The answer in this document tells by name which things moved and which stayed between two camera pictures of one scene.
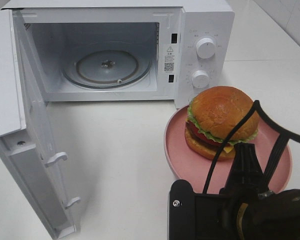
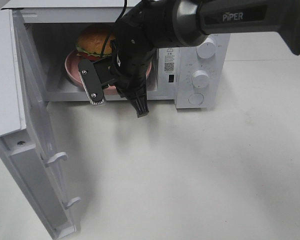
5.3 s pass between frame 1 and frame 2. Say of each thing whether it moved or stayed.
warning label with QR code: stayed
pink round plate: moved
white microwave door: stayed
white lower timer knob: stayed
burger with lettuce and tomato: moved
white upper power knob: stayed
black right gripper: moved
